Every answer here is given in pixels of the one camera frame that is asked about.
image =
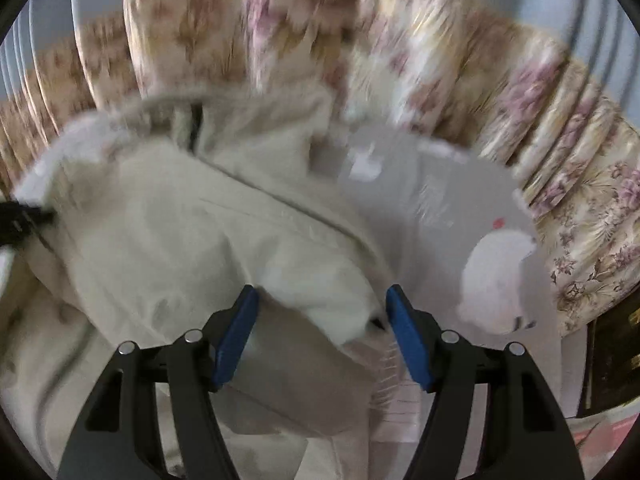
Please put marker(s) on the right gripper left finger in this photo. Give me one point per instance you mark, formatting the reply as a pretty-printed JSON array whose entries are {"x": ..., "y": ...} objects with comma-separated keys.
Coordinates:
[{"x": 148, "y": 401}]

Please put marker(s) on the beige hooded jacket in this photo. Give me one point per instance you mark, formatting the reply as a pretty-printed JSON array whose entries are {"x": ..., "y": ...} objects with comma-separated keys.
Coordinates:
[{"x": 165, "y": 210}]

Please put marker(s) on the black glass door cabinet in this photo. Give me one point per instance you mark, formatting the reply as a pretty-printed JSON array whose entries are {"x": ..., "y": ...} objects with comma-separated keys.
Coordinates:
[{"x": 612, "y": 361}]

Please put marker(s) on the grey patterned bed sheet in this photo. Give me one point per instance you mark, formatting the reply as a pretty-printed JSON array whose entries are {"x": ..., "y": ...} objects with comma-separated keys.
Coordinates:
[{"x": 457, "y": 235}]

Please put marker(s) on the blue floral curtain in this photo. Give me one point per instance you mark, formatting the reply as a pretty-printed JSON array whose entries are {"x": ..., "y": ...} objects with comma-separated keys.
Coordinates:
[{"x": 550, "y": 88}]

